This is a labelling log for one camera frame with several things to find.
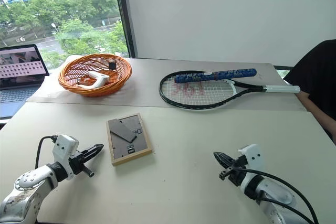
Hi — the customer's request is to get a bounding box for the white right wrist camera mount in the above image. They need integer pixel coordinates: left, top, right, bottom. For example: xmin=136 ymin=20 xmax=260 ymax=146
xmin=237 ymin=144 xmax=264 ymax=174

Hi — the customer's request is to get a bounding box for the blue patterned tube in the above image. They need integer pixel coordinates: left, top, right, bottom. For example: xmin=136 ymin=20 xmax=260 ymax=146
xmin=174 ymin=68 xmax=258 ymax=84

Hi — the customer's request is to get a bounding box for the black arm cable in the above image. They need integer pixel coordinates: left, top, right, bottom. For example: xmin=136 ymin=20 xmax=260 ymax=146
xmin=35 ymin=135 xmax=58 ymax=169
xmin=232 ymin=165 xmax=319 ymax=224

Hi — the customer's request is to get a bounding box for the wooden picture frame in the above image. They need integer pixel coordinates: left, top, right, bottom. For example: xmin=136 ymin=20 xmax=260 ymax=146
xmin=106 ymin=112 xmax=154 ymax=167

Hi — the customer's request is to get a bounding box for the orange woven basket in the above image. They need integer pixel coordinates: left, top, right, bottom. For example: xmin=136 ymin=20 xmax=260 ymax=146
xmin=57 ymin=53 xmax=133 ymax=98

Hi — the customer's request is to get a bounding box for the person in black shirt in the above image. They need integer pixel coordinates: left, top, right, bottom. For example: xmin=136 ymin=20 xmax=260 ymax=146
xmin=283 ymin=39 xmax=336 ymax=145

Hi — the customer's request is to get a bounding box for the dark laptop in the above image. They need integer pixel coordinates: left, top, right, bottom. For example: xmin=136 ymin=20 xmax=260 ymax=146
xmin=0 ymin=44 xmax=50 ymax=119

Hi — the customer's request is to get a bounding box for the black tennis racket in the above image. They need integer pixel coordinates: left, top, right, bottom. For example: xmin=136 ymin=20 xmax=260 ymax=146
xmin=159 ymin=70 xmax=301 ymax=111

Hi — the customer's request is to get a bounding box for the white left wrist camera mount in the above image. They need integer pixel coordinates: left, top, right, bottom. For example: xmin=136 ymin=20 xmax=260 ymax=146
xmin=52 ymin=134 xmax=80 ymax=180

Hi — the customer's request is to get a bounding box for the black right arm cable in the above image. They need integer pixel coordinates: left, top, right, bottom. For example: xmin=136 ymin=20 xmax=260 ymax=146
xmin=232 ymin=165 xmax=319 ymax=224

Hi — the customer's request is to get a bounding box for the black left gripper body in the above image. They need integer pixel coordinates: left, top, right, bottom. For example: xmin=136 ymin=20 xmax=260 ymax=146
xmin=68 ymin=151 xmax=95 ymax=178

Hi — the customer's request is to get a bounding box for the dark window frame post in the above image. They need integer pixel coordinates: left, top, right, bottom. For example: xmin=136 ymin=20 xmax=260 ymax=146
xmin=112 ymin=0 xmax=138 ymax=59

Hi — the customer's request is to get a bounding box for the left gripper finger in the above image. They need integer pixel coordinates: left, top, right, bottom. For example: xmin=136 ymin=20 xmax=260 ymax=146
xmin=84 ymin=148 xmax=103 ymax=163
xmin=83 ymin=144 xmax=105 ymax=157

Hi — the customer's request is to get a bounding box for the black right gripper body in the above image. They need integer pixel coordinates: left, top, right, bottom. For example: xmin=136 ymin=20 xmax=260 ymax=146
xmin=219 ymin=155 xmax=249 ymax=186

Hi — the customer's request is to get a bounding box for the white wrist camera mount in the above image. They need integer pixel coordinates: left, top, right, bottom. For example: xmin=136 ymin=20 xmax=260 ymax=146
xmin=52 ymin=134 xmax=80 ymax=180
xmin=237 ymin=144 xmax=264 ymax=174

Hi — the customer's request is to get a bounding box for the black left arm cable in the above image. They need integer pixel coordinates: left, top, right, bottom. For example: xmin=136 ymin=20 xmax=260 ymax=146
xmin=35 ymin=135 xmax=58 ymax=169

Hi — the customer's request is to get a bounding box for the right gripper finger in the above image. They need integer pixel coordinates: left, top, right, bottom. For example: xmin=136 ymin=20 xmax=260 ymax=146
xmin=214 ymin=155 xmax=233 ymax=168
xmin=213 ymin=152 xmax=233 ymax=163

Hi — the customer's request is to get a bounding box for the white handheld device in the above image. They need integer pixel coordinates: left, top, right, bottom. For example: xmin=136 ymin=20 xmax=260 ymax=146
xmin=77 ymin=70 xmax=111 ymax=89

